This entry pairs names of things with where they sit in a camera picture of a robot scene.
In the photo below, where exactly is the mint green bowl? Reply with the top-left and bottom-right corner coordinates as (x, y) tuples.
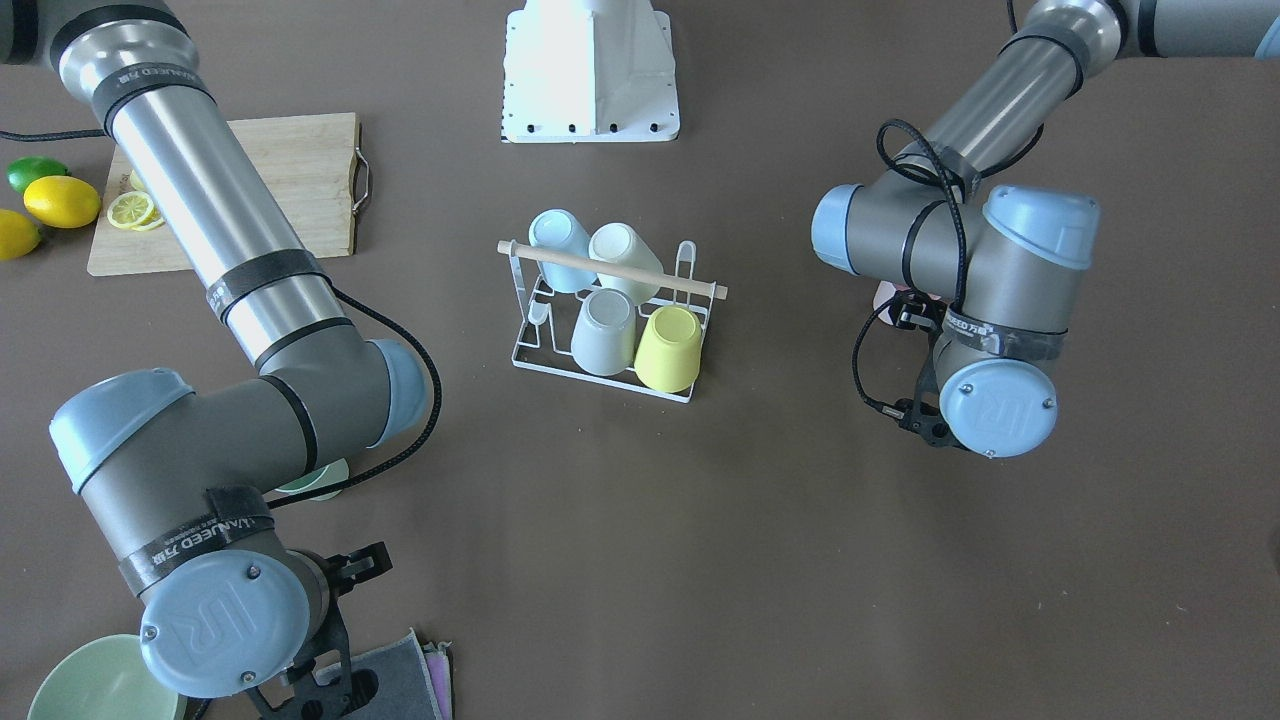
(27, 634), (187, 719)

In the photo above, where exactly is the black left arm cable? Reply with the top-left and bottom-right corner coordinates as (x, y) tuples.
(851, 118), (986, 421)

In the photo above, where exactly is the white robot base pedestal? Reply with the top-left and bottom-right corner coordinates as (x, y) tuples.
(500, 1), (681, 143)

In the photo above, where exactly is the light blue cup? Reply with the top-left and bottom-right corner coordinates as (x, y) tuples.
(527, 209), (596, 293)

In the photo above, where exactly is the pink cloth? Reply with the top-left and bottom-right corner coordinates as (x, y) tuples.
(422, 642), (454, 720)

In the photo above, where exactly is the grey cloth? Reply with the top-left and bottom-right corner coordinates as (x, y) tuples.
(346, 632), (445, 719)

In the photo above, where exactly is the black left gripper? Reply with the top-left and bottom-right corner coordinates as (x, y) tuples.
(890, 290), (951, 447)

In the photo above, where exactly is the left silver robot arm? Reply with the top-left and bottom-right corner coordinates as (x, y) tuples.
(812, 1), (1277, 457)

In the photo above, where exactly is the grey cup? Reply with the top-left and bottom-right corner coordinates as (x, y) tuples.
(570, 288), (636, 375)

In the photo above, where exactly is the cream white cup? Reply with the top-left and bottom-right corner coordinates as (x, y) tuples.
(589, 222), (664, 307)

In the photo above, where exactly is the yellow lemon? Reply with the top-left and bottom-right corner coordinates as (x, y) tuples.
(0, 209), (41, 261)
(23, 176), (101, 229)

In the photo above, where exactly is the wooden cutting board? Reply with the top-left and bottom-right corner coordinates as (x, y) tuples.
(87, 111), (364, 277)

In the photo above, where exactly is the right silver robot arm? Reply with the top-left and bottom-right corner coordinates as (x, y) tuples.
(3, 1), (442, 719)

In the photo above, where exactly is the lemon slice front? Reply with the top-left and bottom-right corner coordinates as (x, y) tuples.
(105, 191), (152, 231)

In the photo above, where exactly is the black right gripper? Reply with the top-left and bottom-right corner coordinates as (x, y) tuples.
(244, 543), (392, 719)

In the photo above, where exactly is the yellow lemon lower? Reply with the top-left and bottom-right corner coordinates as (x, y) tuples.
(0, 209), (41, 261)

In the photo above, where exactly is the yellow cup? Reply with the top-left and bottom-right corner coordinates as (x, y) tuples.
(634, 305), (701, 393)

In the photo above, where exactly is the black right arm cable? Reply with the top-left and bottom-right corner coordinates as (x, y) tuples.
(265, 284), (443, 511)

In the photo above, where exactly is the pink cup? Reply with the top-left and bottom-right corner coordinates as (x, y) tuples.
(873, 281), (945, 324)

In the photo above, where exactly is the green lime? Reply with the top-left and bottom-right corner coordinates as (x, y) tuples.
(6, 155), (70, 195)

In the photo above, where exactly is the mint green cup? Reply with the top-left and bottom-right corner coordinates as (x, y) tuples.
(275, 459), (349, 495)

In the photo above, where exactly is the white wire cup holder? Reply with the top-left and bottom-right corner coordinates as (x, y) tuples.
(495, 240), (728, 404)

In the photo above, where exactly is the yellow lemon upper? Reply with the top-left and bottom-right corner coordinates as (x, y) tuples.
(23, 176), (101, 229)

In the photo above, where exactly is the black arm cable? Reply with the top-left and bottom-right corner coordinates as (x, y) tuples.
(265, 284), (443, 511)
(851, 118), (986, 421)

